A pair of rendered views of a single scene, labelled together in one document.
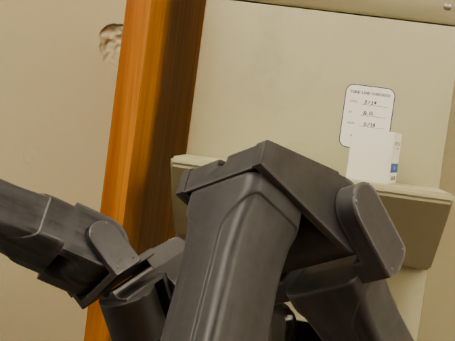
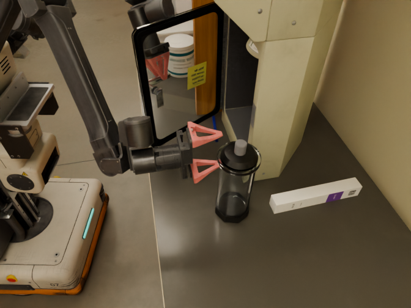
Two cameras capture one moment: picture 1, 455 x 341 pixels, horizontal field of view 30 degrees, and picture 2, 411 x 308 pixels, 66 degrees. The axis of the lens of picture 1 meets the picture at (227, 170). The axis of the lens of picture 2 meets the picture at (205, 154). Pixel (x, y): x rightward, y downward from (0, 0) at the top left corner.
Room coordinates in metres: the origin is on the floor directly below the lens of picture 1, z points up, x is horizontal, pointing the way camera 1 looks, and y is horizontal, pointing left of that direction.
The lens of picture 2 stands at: (0.74, -0.83, 1.72)
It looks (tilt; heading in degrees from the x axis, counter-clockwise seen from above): 46 degrees down; 73
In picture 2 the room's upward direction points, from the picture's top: straight up
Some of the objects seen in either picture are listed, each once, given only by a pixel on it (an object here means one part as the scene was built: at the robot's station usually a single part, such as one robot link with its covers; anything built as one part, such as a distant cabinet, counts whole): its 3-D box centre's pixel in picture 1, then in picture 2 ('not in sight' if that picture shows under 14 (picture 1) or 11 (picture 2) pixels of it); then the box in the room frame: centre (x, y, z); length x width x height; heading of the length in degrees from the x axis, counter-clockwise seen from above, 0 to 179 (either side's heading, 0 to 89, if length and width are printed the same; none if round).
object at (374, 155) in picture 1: (374, 155); not in sight; (1.00, -0.17, 1.54); 0.05 x 0.05 x 0.06; 70
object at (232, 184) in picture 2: not in sight; (235, 183); (0.98, -0.34, 1.06); 0.11 x 0.11 x 0.21
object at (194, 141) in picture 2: not in sight; (201, 140); (0.89, -0.34, 1.23); 0.09 x 0.07 x 0.07; 175
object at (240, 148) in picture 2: not in sight; (240, 152); (0.98, -0.35, 1.18); 0.09 x 0.09 x 0.07
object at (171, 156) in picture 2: not in sight; (171, 156); (0.81, -0.33, 1.20); 0.07 x 0.07 x 0.10; 85
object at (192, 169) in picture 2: not in sight; (202, 162); (0.89, -0.34, 1.16); 0.09 x 0.07 x 0.07; 175
